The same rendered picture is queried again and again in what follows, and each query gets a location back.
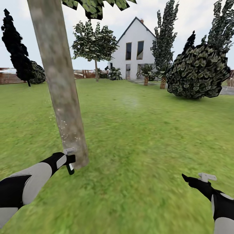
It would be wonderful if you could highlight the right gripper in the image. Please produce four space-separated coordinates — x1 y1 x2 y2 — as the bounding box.
182 174 211 195

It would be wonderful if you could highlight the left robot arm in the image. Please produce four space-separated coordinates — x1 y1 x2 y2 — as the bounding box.
0 147 77 229

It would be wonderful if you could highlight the pesticide atomizer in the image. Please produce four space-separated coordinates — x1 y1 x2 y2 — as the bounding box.
66 163 74 175

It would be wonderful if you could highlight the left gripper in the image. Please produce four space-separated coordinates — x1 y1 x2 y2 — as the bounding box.
65 154 76 165

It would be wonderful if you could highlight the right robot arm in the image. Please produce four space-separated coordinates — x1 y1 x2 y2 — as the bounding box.
182 173 234 234

